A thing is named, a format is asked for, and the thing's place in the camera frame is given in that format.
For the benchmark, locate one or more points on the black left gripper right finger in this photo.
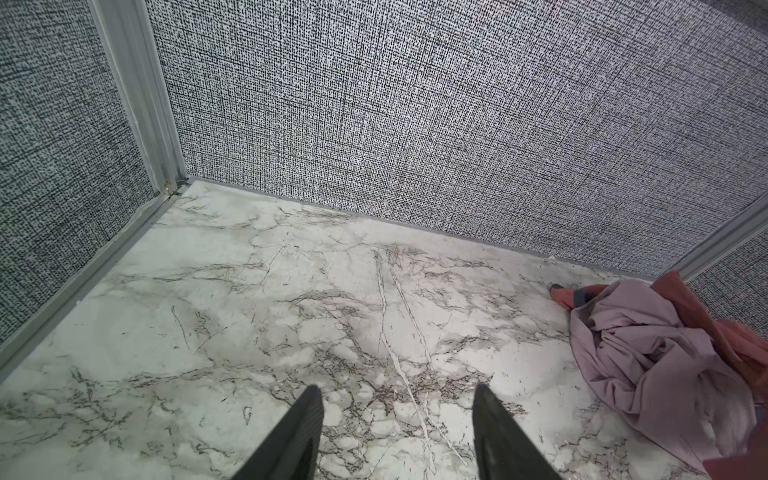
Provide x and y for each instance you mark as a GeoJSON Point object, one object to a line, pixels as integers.
{"type": "Point", "coordinates": [502, 449]}

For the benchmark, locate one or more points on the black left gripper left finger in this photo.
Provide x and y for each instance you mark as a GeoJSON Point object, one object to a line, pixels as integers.
{"type": "Point", "coordinates": [291, 449]}

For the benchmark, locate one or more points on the light pink cloth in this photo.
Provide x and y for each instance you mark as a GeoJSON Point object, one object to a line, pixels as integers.
{"type": "Point", "coordinates": [664, 379]}

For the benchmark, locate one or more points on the salmon cloth with grey trim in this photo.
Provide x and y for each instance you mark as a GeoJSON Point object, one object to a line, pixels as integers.
{"type": "Point", "coordinates": [742, 349]}

